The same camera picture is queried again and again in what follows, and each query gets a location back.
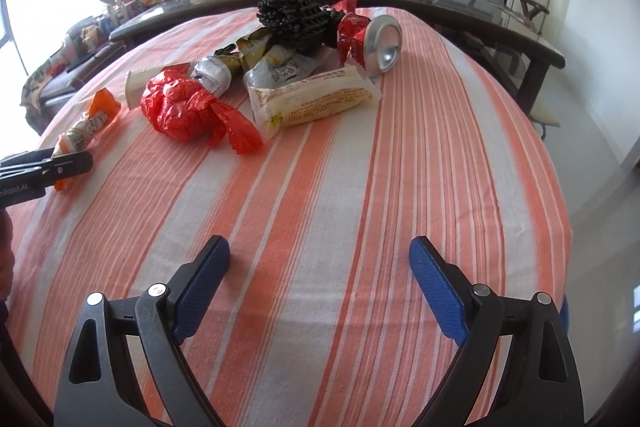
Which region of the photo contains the crumpled white wrapper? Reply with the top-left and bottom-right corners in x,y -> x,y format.
192,56 -> 233,96

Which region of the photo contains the crushed red can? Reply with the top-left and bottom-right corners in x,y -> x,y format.
337,11 -> 403,72

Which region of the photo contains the white paper cup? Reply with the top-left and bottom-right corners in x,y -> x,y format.
125,63 -> 193,110

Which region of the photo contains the wooden chair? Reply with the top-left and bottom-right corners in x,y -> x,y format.
502,0 -> 548,40

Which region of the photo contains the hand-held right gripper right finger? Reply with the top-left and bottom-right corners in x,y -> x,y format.
408,235 -> 586,427

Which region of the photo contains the black foam net bundle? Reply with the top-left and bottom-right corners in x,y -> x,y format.
256,0 -> 346,52

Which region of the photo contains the cluttered low side bench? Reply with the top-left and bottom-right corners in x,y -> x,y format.
22,0 -> 166,132

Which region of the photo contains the yellow burger snack packet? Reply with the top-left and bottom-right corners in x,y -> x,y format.
215,33 -> 288,70

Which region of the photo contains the white stool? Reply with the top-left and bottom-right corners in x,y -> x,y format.
530,97 -> 561,140

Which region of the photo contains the orange snack packet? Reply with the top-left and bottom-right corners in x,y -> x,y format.
50,88 -> 122,192

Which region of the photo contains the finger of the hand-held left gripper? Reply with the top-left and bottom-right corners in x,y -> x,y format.
0,148 -> 55,160
0,151 -> 94,188

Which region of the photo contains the red plastic bag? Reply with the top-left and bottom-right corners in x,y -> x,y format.
140,68 -> 264,155

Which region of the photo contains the clear plastic wrapper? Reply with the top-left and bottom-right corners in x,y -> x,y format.
243,48 -> 323,90

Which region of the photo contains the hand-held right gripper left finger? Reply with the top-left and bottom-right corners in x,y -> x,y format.
54,235 -> 232,427

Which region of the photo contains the cream bread packet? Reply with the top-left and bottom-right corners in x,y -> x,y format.
248,66 -> 376,140

